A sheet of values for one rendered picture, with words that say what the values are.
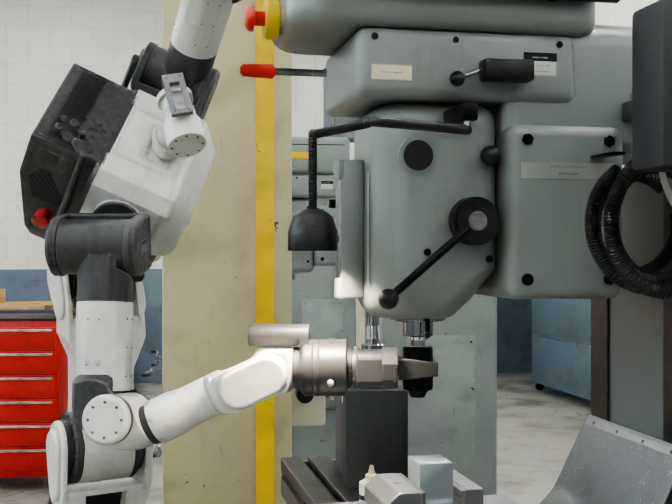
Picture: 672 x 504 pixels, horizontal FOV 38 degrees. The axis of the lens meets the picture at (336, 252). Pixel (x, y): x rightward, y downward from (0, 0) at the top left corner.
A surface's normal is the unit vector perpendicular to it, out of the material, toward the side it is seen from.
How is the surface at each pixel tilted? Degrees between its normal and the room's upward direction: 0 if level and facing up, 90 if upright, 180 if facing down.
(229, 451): 90
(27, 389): 90
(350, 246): 90
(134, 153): 57
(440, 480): 90
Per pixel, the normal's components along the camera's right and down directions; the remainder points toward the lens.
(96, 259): -0.03, -0.14
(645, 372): -0.98, 0.00
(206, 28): 0.22, 0.74
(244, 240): 0.21, 0.00
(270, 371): -0.05, 0.14
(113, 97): 0.43, -0.55
